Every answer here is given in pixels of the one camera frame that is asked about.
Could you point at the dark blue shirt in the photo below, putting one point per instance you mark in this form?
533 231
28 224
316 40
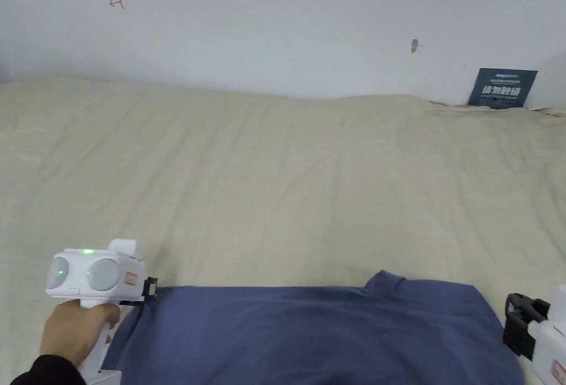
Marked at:
309 336

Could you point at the bed with beige sheet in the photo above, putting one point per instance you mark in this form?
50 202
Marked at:
274 181

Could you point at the person's left hand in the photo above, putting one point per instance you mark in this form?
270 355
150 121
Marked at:
73 332

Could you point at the dark sign card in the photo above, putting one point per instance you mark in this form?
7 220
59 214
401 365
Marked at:
502 90

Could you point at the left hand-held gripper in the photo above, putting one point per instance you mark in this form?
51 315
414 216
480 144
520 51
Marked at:
104 272

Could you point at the person's left forearm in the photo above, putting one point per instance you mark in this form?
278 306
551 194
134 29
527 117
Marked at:
44 374

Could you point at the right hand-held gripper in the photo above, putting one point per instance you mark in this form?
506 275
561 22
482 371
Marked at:
552 345

